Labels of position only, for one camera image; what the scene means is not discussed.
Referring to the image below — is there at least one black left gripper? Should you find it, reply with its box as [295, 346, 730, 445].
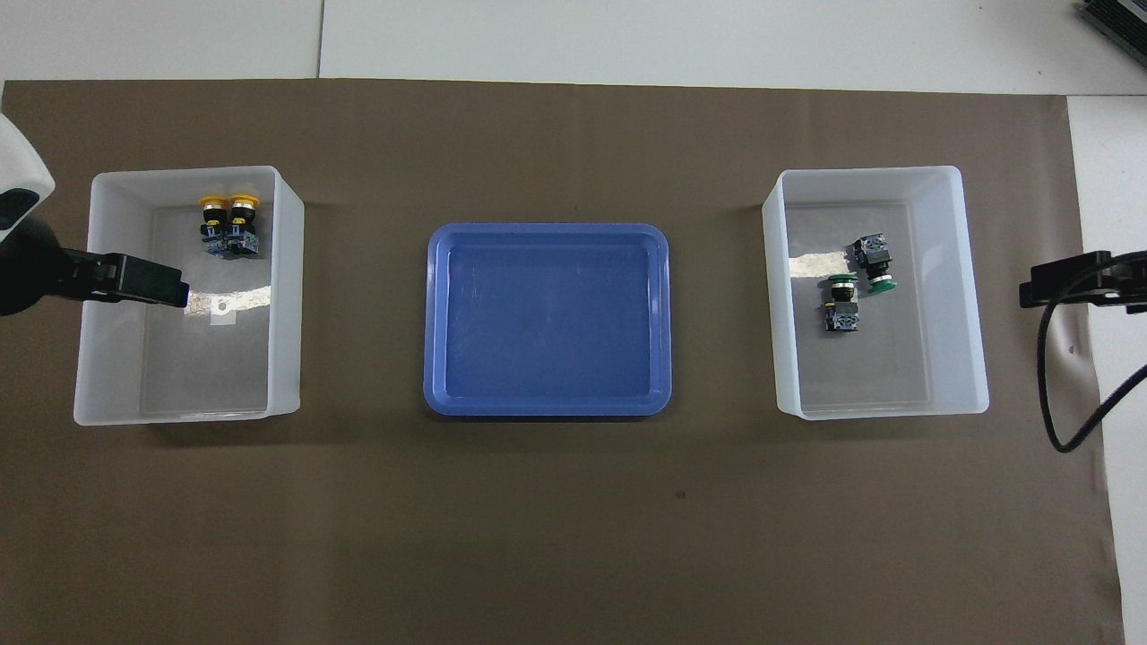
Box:
[0, 217, 189, 316]

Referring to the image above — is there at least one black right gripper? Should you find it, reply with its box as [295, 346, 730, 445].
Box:
[1019, 251, 1147, 314]

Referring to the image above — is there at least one yellow push button switch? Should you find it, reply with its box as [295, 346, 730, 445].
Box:
[197, 193, 232, 259]
[226, 193, 263, 261]

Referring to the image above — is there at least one green push button switch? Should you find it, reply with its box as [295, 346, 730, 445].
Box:
[822, 274, 861, 334]
[851, 235, 899, 297]

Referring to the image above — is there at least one translucent white plastic box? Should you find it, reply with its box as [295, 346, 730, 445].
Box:
[73, 166, 306, 426]
[762, 166, 990, 420]

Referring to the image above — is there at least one grey ribbed metal device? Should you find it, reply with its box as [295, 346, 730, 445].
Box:
[1078, 0, 1147, 56]

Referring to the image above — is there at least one blue plastic tray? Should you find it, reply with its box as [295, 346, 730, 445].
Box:
[423, 222, 673, 417]

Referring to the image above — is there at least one brown paper table mat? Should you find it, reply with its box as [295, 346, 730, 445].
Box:
[0, 79, 1125, 645]

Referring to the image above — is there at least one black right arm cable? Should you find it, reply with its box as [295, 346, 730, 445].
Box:
[1037, 255, 1147, 453]

